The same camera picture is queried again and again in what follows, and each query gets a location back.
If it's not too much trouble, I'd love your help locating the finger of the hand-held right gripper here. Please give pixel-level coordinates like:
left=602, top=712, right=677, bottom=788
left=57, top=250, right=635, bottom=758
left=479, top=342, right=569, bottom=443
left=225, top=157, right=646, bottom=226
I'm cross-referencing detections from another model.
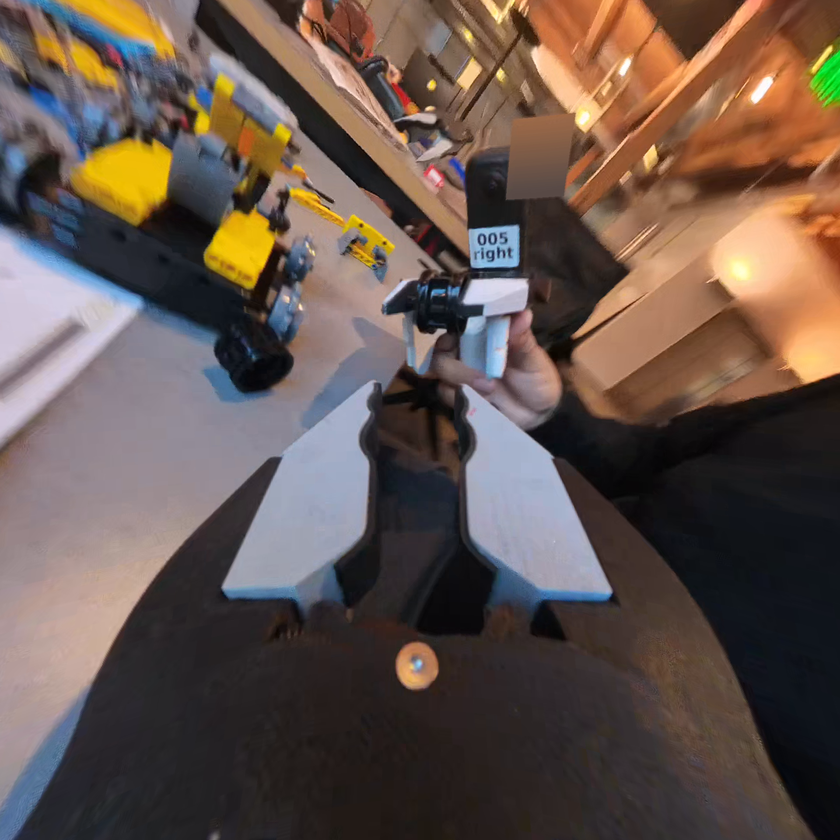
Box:
left=459, top=277, right=531, bottom=317
left=382, top=277, right=424, bottom=370

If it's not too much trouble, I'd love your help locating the yellow grey toy claw assembly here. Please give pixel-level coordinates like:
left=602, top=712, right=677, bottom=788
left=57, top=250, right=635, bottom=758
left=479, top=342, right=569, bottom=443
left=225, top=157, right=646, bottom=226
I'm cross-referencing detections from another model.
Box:
left=338, top=215, right=396, bottom=283

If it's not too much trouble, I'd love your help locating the tan office desk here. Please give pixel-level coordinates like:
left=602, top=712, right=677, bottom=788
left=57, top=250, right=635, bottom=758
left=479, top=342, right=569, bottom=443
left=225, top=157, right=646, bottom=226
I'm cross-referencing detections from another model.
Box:
left=197, top=0, right=473, bottom=257

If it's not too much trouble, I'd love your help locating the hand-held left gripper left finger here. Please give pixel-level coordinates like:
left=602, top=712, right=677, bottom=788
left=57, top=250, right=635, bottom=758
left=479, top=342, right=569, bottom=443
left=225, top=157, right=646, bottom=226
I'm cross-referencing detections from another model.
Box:
left=222, top=381, right=384, bottom=602

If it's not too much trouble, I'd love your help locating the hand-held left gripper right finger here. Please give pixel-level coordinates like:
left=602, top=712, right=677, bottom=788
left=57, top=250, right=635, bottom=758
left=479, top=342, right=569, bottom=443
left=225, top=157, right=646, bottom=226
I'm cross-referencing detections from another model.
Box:
left=455, top=386, right=614, bottom=602

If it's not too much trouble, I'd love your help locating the pile of small building pieces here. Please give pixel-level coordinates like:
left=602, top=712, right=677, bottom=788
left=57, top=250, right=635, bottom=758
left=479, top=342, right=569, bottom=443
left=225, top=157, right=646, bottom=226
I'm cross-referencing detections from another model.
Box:
left=0, top=0, right=204, bottom=139

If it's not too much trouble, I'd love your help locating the white instruction booklet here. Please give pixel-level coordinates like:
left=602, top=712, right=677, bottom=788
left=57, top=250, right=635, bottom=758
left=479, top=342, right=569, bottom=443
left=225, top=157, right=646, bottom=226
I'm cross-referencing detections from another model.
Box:
left=0, top=226, right=142, bottom=447

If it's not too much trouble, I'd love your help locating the long yellow toy beam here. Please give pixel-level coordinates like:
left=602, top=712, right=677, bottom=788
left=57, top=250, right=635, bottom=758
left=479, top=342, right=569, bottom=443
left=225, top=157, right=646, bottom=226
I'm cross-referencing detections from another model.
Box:
left=289, top=185, right=347, bottom=228

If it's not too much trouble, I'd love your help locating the person's right hand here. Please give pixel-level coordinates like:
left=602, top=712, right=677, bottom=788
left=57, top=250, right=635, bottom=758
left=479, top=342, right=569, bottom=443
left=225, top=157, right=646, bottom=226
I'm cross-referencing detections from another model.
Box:
left=430, top=308, right=563, bottom=432

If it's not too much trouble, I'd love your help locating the white counter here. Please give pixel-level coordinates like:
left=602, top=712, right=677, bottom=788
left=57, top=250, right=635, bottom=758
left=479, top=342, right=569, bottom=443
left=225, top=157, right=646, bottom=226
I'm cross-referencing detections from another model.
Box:
left=571, top=210, right=802, bottom=408

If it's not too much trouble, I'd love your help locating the green exit sign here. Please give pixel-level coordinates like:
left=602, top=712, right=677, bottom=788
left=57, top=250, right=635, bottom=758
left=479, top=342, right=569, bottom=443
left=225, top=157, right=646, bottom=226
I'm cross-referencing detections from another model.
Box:
left=810, top=46, right=840, bottom=109

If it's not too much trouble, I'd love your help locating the black toy wheel rim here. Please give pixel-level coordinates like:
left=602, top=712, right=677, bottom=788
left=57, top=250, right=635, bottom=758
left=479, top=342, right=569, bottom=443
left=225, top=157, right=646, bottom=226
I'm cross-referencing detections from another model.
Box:
left=413, top=276, right=470, bottom=332

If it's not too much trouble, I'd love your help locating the yellow toy vehicle model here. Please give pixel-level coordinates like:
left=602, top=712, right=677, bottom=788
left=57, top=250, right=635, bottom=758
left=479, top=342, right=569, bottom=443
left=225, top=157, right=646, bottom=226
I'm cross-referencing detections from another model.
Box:
left=0, top=72, right=316, bottom=395

